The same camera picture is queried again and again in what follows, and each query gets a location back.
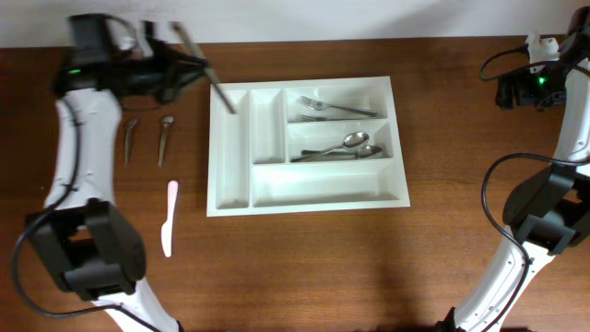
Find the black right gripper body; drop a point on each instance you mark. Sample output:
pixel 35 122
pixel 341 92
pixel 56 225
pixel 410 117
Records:
pixel 543 88

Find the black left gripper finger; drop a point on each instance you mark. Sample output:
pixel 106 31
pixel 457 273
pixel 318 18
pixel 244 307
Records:
pixel 180 58
pixel 186 78

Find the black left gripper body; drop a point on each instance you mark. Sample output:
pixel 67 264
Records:
pixel 156 75

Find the metal chopstick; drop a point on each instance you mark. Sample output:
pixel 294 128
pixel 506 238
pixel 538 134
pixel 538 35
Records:
pixel 195 51

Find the metal fork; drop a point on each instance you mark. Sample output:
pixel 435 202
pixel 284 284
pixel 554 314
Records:
pixel 309 118
pixel 322 106

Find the large metal spoon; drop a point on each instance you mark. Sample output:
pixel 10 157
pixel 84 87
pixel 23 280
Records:
pixel 351 142
pixel 366 152

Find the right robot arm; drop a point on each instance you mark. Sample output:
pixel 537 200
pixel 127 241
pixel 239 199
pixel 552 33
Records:
pixel 548 212

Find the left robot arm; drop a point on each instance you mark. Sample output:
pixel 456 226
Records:
pixel 86 244

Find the small metal spoon right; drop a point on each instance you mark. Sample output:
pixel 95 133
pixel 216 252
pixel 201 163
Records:
pixel 166 123

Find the small metal spoon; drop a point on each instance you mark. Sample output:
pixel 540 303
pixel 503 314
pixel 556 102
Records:
pixel 128 138
pixel 166 123

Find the small metal spoon left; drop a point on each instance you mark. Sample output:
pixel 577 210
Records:
pixel 128 138

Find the white plastic cutlery tray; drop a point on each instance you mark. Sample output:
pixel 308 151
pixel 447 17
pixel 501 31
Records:
pixel 249 167

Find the pink and white plastic knife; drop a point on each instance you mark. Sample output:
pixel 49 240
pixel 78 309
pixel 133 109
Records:
pixel 166 229

